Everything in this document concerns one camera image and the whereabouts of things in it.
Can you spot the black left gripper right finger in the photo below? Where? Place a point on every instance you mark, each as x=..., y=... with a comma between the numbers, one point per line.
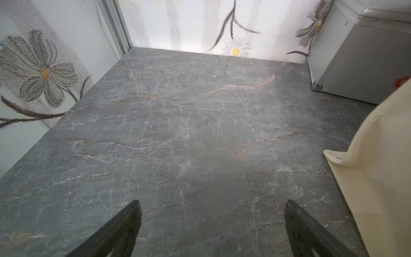
x=308, y=238

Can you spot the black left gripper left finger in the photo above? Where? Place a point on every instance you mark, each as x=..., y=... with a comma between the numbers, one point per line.
x=116, y=238

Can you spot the cream canvas shopping bag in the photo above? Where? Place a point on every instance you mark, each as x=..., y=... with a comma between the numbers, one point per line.
x=374, y=176

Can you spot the silver metal case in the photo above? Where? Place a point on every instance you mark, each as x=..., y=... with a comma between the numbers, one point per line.
x=363, y=50

